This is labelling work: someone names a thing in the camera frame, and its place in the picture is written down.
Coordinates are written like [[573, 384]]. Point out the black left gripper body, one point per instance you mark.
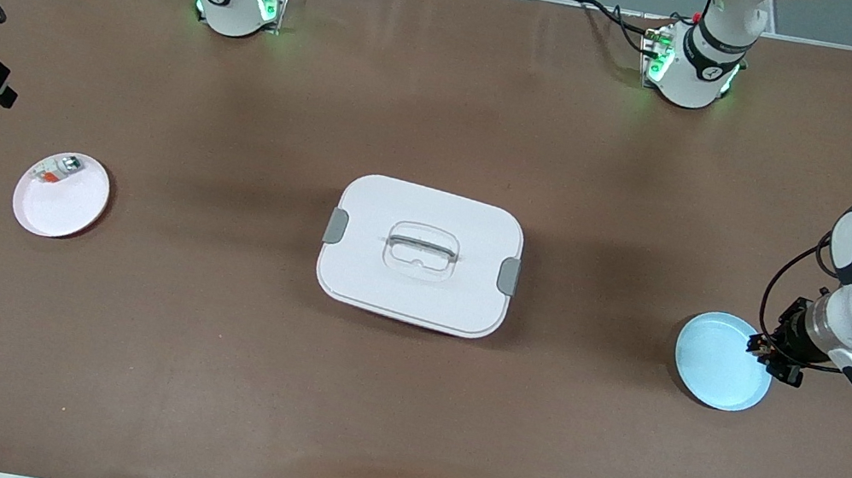
[[789, 334]]

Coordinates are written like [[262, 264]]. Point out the white lidded box grey clips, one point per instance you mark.
[[471, 229]]

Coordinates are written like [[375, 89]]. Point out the light blue round plate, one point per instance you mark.
[[716, 365]]

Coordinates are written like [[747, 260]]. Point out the white round plate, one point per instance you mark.
[[71, 210]]

